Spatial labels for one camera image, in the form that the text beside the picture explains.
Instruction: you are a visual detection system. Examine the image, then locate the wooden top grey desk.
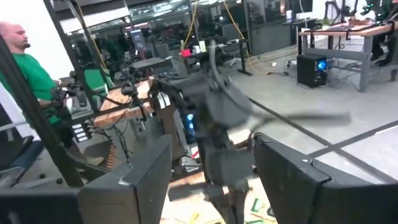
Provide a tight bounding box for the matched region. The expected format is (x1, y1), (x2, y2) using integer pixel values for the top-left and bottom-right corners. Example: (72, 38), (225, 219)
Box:
(297, 21), (398, 93)

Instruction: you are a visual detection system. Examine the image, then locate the blue seat chair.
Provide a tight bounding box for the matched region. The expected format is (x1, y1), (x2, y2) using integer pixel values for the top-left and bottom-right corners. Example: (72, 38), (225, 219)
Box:
(0, 119), (46, 187)

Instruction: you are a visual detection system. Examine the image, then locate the person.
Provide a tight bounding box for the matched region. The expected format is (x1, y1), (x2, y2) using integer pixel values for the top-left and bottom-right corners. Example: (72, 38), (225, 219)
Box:
(0, 21), (74, 150)

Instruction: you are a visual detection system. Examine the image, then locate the wooden workstation table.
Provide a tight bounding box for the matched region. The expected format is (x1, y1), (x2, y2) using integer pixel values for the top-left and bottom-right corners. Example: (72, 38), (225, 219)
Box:
(93, 79), (156, 128)

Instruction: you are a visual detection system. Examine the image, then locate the computer tower with blue light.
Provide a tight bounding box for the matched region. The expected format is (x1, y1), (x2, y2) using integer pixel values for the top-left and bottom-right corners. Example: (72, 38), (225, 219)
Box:
(297, 53), (328, 89)

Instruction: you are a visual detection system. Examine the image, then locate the yellow hanging cable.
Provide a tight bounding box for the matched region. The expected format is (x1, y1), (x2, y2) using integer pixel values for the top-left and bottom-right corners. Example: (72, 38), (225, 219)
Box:
(221, 0), (271, 75)
(182, 0), (199, 50)

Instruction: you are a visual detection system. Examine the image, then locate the black camera on tripod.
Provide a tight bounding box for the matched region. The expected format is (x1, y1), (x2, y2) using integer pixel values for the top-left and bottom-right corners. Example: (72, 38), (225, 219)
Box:
(119, 80), (149, 122)

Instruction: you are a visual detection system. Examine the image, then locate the background robot with green lights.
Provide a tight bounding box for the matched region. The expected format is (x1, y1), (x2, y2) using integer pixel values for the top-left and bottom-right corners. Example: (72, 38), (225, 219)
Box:
(360, 0), (398, 24)

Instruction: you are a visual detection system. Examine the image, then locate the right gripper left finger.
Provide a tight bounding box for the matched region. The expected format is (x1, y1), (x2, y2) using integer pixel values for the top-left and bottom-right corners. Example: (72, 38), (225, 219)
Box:
(79, 135), (173, 224)

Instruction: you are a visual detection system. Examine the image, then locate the black cabinet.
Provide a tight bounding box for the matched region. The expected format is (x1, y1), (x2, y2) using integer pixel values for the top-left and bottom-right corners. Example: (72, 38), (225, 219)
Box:
(248, 0), (295, 57)

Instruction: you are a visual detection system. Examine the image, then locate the black box with white labels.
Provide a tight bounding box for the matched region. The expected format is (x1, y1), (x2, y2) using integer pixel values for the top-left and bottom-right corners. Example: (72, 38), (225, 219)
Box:
(70, 121), (94, 144)

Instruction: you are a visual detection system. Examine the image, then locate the grey office chair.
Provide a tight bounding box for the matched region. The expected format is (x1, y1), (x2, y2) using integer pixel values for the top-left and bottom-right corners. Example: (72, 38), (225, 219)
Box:
(222, 23), (246, 68)

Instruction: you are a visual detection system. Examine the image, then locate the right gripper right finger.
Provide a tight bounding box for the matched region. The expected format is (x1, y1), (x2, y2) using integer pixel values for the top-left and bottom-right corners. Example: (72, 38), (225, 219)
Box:
(253, 133), (385, 224)

